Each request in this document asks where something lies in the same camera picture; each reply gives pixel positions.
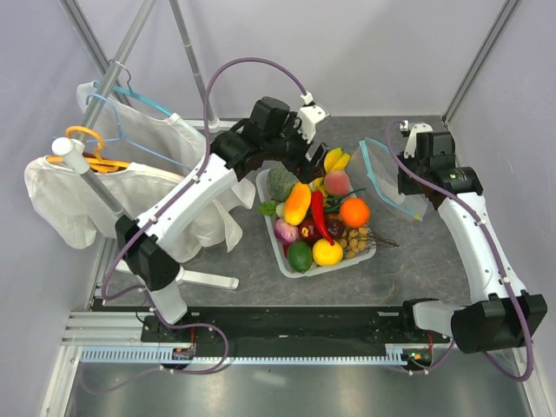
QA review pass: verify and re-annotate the yellow orange mango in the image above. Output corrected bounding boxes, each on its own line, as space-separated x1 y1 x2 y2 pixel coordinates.
284 182 311 226

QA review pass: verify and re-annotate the clear zip top bag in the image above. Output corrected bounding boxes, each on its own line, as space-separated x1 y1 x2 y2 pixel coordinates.
347 138 428 222

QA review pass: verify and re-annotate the orange fruit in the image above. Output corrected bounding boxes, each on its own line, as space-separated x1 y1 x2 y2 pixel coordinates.
340 198 372 228

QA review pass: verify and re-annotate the purple onion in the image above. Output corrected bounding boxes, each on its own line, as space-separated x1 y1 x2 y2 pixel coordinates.
274 218 300 245

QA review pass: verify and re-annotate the green lime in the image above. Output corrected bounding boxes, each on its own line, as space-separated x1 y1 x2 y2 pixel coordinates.
287 241 313 274

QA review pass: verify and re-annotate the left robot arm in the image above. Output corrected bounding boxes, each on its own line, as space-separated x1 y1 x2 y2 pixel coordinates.
116 96 329 341

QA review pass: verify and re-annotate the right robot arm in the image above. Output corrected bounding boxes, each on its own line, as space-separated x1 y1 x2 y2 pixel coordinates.
397 122 547 354

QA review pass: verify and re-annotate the yellow banana bunch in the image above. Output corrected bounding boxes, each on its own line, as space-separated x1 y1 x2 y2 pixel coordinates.
310 148 351 191

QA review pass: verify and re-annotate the pink peach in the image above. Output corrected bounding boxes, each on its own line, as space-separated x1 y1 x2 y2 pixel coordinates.
324 170 352 196

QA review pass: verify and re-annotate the red chili pepper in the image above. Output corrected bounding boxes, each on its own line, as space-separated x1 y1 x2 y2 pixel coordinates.
310 190 334 246

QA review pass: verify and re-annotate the green netted melon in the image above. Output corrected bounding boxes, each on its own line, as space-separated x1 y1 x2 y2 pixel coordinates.
266 162 299 202

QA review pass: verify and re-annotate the green scallion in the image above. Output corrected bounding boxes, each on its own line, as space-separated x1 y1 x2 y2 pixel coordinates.
324 188 366 214

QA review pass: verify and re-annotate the white plastic basket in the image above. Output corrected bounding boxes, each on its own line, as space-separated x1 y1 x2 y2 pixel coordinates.
255 155 377 280

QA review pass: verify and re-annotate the white radish with leaves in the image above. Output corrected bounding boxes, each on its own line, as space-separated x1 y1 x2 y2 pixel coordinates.
257 201 285 218

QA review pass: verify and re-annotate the dark purple passion fruit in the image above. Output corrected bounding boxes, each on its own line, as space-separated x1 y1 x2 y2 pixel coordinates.
326 219 345 240

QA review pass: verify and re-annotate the longan bunch with twigs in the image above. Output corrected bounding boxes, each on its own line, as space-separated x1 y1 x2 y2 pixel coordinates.
339 226 399 260

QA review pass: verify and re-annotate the yellow lemon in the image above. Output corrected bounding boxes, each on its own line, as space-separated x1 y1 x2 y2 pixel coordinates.
312 239 343 267

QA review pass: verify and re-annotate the blue clothes hanger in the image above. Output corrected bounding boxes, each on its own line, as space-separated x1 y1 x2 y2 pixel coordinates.
84 80 192 170

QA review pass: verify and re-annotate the orange clothes hanger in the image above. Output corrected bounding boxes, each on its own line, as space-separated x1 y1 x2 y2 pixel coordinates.
45 125 130 175

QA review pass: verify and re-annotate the metal clothes rack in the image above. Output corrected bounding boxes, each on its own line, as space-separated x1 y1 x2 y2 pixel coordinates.
50 0 241 291

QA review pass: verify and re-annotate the white shirt on orange hanger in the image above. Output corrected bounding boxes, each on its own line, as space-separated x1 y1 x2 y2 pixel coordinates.
24 156 255 263

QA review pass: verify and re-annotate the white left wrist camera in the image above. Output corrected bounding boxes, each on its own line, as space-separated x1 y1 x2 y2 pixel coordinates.
297 91 330 143

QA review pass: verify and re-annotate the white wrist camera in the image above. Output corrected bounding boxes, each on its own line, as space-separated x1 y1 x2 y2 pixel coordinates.
399 120 434 159
297 91 330 143

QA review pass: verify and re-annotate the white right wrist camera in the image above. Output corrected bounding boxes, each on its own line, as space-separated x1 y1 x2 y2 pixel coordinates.
399 120 434 159

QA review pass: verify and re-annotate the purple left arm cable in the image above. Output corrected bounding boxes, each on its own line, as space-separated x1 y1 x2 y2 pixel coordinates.
100 56 314 387

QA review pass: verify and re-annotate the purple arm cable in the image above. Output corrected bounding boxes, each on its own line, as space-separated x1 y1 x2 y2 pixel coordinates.
385 119 533 383
100 56 314 387

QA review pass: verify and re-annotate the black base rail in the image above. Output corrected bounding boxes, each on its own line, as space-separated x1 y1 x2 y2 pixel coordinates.
92 302 449 355

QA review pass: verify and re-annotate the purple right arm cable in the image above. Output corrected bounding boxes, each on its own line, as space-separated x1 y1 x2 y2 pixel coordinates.
385 119 533 383

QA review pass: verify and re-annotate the light blue cable duct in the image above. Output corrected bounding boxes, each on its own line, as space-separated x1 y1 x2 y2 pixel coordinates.
80 346 409 366

